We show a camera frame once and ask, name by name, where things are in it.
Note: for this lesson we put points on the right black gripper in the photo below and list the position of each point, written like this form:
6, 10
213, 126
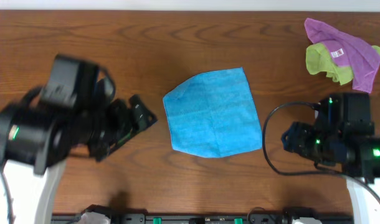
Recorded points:
296, 134

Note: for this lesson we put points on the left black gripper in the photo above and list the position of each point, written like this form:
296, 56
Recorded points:
122, 123

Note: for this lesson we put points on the blue microfiber cloth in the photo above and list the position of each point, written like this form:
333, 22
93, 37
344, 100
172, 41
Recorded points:
213, 115

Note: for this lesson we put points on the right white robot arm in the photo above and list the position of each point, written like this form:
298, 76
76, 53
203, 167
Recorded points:
363, 166

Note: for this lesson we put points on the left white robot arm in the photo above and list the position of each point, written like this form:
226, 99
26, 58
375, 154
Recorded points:
43, 138

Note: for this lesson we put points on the yellow-green cloth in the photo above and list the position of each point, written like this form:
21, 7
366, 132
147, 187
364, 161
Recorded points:
345, 63

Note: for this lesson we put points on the purple cloth with label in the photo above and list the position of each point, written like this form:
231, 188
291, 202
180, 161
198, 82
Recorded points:
318, 31

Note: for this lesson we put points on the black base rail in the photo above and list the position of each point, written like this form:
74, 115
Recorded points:
257, 215

